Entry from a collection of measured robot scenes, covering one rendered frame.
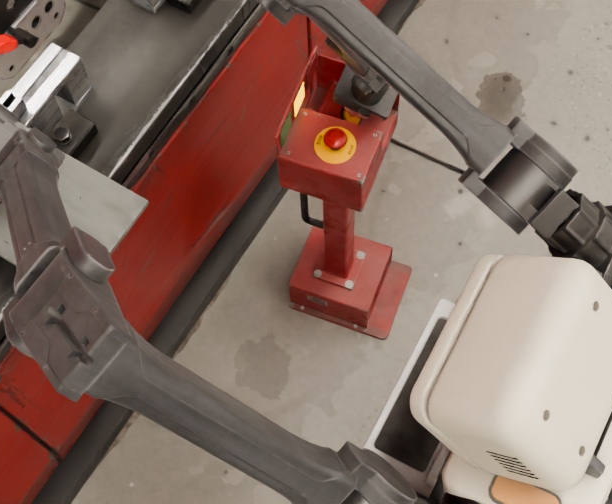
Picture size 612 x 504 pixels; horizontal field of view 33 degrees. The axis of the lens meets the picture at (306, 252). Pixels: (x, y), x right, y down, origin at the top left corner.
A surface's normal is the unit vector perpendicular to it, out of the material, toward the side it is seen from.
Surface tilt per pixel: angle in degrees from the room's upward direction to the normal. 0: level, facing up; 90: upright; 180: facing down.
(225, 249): 0
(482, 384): 42
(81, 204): 0
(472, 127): 32
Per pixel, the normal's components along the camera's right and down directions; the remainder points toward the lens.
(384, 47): -0.04, 0.15
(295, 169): -0.35, 0.87
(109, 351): 0.34, 0.41
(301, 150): -0.03, -0.39
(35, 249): -0.69, -0.52
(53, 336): -0.50, -0.33
